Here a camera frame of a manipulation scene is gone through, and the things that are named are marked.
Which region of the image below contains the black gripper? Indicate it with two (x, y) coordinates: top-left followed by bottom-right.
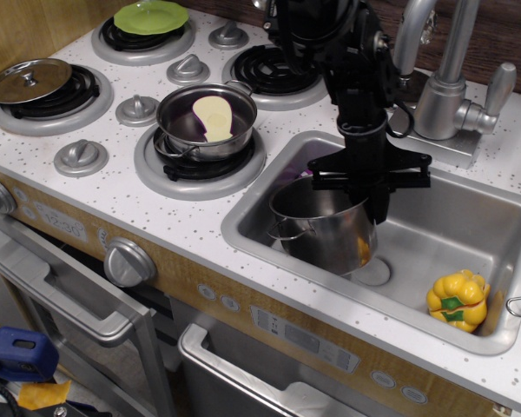
(307, 127), (432, 224)

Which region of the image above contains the steel pot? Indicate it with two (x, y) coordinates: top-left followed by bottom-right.
(267, 176), (377, 275)

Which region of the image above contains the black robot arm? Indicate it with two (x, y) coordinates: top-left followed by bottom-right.
(264, 1), (432, 224)

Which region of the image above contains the steel sink basin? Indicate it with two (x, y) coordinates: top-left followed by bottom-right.
(221, 130), (521, 355)

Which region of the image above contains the steel pot lid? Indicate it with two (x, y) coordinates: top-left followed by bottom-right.
(0, 58), (73, 104)

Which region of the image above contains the purple striped toy onion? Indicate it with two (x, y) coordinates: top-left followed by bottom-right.
(298, 170), (313, 178)

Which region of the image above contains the silver faucet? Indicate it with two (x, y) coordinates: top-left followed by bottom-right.
(390, 1), (517, 169)

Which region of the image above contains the yellow toy bell pepper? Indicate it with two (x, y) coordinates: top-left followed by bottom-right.
(426, 269), (491, 333)

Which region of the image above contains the steel pan on burner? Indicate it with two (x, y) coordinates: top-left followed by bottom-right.
(156, 83), (257, 161)

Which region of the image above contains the toy eggplant slice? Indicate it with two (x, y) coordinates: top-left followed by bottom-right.
(192, 96), (233, 142)

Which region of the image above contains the front right burner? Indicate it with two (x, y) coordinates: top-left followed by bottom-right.
(134, 126), (266, 202)

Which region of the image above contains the silver stove knob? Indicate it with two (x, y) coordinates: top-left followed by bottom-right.
(54, 139), (109, 177)
(208, 21), (249, 50)
(166, 54), (210, 86)
(115, 95), (160, 127)

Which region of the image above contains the dishwasher door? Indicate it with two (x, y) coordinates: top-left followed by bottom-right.
(178, 323), (398, 416)

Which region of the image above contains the green plastic plate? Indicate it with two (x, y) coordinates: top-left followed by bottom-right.
(114, 1), (189, 36)

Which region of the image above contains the back left burner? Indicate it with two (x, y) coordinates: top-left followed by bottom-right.
(91, 17), (195, 66)

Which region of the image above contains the front left burner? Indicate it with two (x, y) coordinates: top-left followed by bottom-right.
(0, 65), (114, 136)

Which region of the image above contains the yellow cloth piece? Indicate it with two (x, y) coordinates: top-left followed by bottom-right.
(17, 380), (71, 411)

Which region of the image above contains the blue clamp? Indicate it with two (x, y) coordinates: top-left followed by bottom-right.
(0, 327), (59, 382)

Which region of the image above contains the oven door with handle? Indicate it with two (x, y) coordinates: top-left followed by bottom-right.
(0, 217), (175, 416)

